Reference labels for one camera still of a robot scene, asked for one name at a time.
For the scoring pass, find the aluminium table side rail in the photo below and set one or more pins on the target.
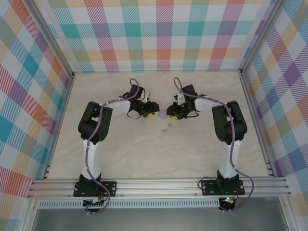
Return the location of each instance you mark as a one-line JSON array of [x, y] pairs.
[[69, 86], [257, 120]]

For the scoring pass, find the purple earbud charging case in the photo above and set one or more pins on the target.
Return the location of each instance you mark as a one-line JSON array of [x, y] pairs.
[[162, 114]]

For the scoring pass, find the aluminium mounting rail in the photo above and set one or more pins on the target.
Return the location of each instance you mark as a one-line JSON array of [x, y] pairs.
[[156, 186]]

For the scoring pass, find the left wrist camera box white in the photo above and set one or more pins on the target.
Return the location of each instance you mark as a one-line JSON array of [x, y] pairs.
[[147, 96]]

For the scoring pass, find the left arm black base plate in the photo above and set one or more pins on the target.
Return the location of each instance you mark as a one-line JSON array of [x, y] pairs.
[[110, 187]]

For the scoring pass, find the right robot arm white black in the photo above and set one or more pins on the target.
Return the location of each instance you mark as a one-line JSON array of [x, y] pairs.
[[228, 156]]

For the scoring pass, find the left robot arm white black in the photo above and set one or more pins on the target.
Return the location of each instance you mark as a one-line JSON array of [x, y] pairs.
[[92, 156]]

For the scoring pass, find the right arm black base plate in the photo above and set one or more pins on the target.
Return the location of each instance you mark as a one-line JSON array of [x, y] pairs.
[[209, 187]]

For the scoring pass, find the aluminium frame post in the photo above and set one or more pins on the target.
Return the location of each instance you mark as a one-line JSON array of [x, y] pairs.
[[262, 36], [50, 38]]

